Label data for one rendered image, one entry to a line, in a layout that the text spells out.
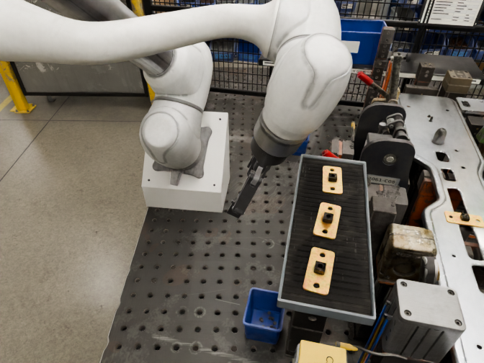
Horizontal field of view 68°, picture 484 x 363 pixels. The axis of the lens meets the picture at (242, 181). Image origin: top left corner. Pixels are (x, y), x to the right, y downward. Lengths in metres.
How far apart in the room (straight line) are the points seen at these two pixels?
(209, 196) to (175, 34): 0.74
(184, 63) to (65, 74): 2.52
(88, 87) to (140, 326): 2.70
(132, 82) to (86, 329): 2.09
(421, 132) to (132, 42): 0.97
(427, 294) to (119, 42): 0.63
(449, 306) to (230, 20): 0.59
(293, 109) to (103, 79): 2.96
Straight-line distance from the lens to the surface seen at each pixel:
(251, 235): 1.24
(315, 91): 0.52
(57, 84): 3.60
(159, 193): 1.31
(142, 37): 0.62
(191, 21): 0.64
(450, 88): 1.61
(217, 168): 1.25
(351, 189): 0.75
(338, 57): 0.52
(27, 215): 2.64
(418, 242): 0.80
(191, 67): 1.07
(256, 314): 1.07
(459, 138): 1.33
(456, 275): 0.89
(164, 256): 1.21
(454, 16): 1.84
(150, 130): 1.04
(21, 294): 2.23
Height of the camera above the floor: 1.64
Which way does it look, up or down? 41 degrees down
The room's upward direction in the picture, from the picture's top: straight up
